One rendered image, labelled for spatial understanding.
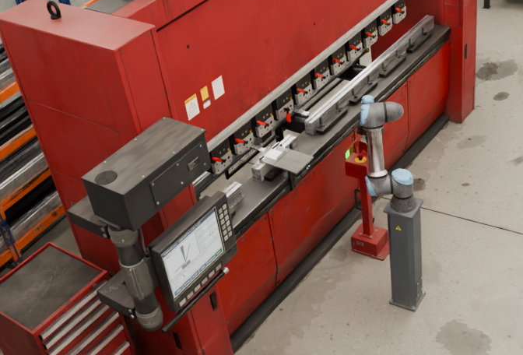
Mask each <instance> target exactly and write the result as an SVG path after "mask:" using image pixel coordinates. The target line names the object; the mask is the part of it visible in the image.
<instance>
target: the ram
mask: <svg viewBox="0 0 523 355"><path fill-rule="evenodd" d="M386 1H387V0H205V1H203V2H201V3H199V4H197V5H196V6H195V7H193V8H191V9H189V10H188V11H187V12H185V13H183V14H181V15H180V16H178V17H177V18H175V19H173V20H171V21H170V22H169V23H167V24H165V25H164V26H162V27H160V28H159V29H158V30H156V33H157V36H158V40H159V44H160V50H161V53H162V56H163V63H164V66H165V69H166V73H167V79H168V83H169V86H170V91H171V96H172V99H173V102H174V108H175V111H176V115H177V120H178V121H181V122H184V123H186V124H190V125H194V126H196V127H199V128H203V129H206V133H205V139H206V142H207V143H208V142H209V141H211V140H212V139H213V138H215V137H216V136H217V135H218V134H219V133H221V132H222V131H223V130H224V129H226V128H227V127H228V126H230V125H231V124H232V123H234V122H235V121H236V120H237V119H238V118H239V117H241V116H242V115H243V114H245V113H246V112H247V111H249V110H250V109H251V108H252V107H253V106H254V105H256V104H257V103H259V102H260V101H261V100H263V99H264V98H265V97H267V96H268V95H269V94H270V93H271V92H272V91H273V90H275V89H276V88H278V87H279V86H280V85H282V84H283V83H284V82H285V81H287V80H288V79H289V78H290V77H291V76H293V75H294V74H295V73H297V72H298V71H299V70H301V69H302V68H303V67H304V66H305V65H306V64H308V63H309V62H310V61H312V60H313V59H314V58H316V57H317V56H318V55H319V54H320V53H321V52H323V51H324V50H325V49H327V48H328V47H329V46H331V45H332V44H334V43H335V42H336V41H337V40H338V39H339V38H340V37H342V36H343V35H344V34H346V33H347V32H349V31H350V30H351V29H352V28H354V26H356V25H357V24H358V23H360V22H361V21H362V20H363V19H365V18H366V17H368V16H369V15H370V14H371V13H372V12H373V11H375V10H376V9H377V8H379V7H380V6H381V5H383V4H384V3H385V2H386ZM397 1H398V0H393V1H392V2H390V3H389V4H388V5H386V6H385V7H384V8H383V9H382V10H381V11H380V12H378V13H377V14H376V15H374V16H373V17H372V18H370V19H369V20H368V21H366V22H365V24H363V25H362V26H361V27H359V28H358V29H357V30H355V31H354V32H353V33H351V34H350V35H349V36H348V37H347V38H346V39H345V40H343V41H342V42H341V43H339V44H338V45H337V46H335V47H334V48H333V49H331V50H330V52H328V53H327V54H326V55H324V56H323V57H322V58H320V59H319V60H318V61H316V62H315V63H314V64H313V65H312V66H311V67H309V68H308V69H307V70H305V71H304V72H303V73H301V74H300V75H299V76H298V77H296V78H295V79H294V80H293V81H292V82H291V83H289V84H288V85H287V86H285V87H284V88H283V89H281V90H280V91H279V92H278V93H277V94H276V95H274V96H273V97H272V98H270V99H269V100H268V101H266V102H265V103H264V104H263V105H261V106H260V107H259V108H258V109H257V110H256V111H254V112H253V113H252V114H250V115H249V116H248V117H246V118H245V119H244V120H243V121H242V122H241V123H239V124H238V125H236V126H235V127H234V128H232V129H231V130H230V131H229V132H228V133H226V134H225V135H224V136H223V137H222V138H220V139H219V140H218V141H216V142H215V143H214V144H212V145H211V146H210V147H209V148H208V151H209V152H210V151H211V150H213V149H214V148H215V147H217V146H218V145H219V144H220V143H221V142H222V141H224V140H225V139H226V138H228V137H229V136H230V135H232V134H233V133H234V132H235V131H236V130H238V129H239V128H240V127H241V126H242V125H244V124H245V123H246V122H247V121H249V120H250V119H251V118H253V117H254V116H255V115H256V114H257V113H258V112H260V111H261V110H262V109H264V108H265V107H266V106H268V105H269V104H270V103H271V102H273V101H274V100H275V99H276V98H277V97H278V96H280V95H281V94H282V93H284V92H285V91H286V90H288V89H289V88H290V87H291V86H292V85H293V84H294V83H296V82H297V81H298V80H300V79H301V78H302V77H304V76H305V75H306V74H308V73H309V71H311V70H312V69H313V68H314V67H316V66H317V65H318V64H320V63H321V62H322V61H324V60H325V59H326V58H327V57H328V56H329V55H330V54H332V53H333V52H334V51H336V50H337V49H338V48H340V47H341V46H342V45H344V43H345V42H347V41H348V40H349V39H351V38H352V37H353V36H354V35H356V34H357V33H358V32H360V31H361V30H362V29H363V28H364V27H365V26H367V25H368V24H369V23H371V22H372V21H373V20H374V19H376V18H377V17H378V16H379V15H380V14H382V13H383V12H384V11H385V10H387V9H388V8H389V7H390V6H392V5H393V4H394V3H396V2H397ZM221 75H222V79H223V86H224V90H225V93H224V94H223V95H222V96H221V97H219V98H218V99H216V100H215V98H214V94H213V90H212V81H213V80H215V79H217V78H218V77H219V76H221ZM205 86H207V90H208V94H209V97H208V98H206V99H205V100H204V101H202V95H201V89H202V88H204V87H205ZM194 94H196V98H197V101H198V108H199V113H198V114H197V115H195V116H194V117H193V118H192V119H190V120H189V119H188V113H187V109H186V106H185V101H186V100H187V99H189V98H190V97H192V96H193V95H194ZM208 99H209V101H210V105H209V106H208V107H206V108H205V109H204V105H203V103H205V102H206V101H207V100H208Z"/></svg>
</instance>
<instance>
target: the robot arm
mask: <svg viewBox="0 0 523 355"><path fill-rule="evenodd" d="M403 113H404V110H403V107H402V105H401V104H398V103H396V102H390V101H388V102H380V103H374V98H373V97H372V96H370V95H366V96H363V97H362V101H361V107H360V117H359V120H360V124H359V126H358V127H357V134H360V135H363V138H362V139H361V141H362V142H365V143H366V144H367V151H368V160H369V168H370V170H369V171H368V172H367V176H366V177H365V180H366V183H367V190H368V193H369V195H371V196H375V195H376V196H378V195H390V194H393V196H392V197H391V202H390V203H391V208H392V209H393V210H394V211H396V212H397V213H409V212H412V211H413V210H414V209H415V208H416V198H415V196H414V194H413V179H412V174H411V173H410V172H409V171H408V170H405V169H396V170H394V171H392V173H391V174H388V172H387V171H386V170H385V168H384V154H383V145H382V135H383V133H384V129H382V128H383V127H384V123H388V122H392V121H396V120H398V119H400V118H401V117H402V116H403Z"/></svg>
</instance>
